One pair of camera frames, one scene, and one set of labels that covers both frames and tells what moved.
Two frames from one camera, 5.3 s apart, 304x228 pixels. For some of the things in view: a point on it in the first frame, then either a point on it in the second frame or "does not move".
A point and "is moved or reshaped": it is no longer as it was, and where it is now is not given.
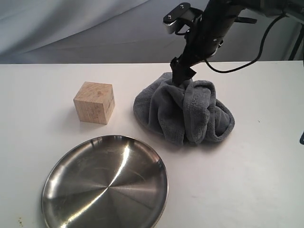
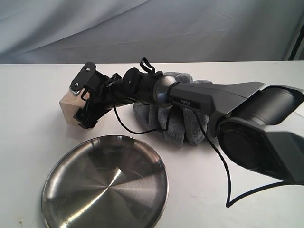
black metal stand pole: x=297 y=42 does not move
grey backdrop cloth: x=81 y=32 does not move
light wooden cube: x=95 y=102 is moved or reshaped
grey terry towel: x=188 y=112 does not move
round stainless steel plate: x=111 y=181 does not move
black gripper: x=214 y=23 to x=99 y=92
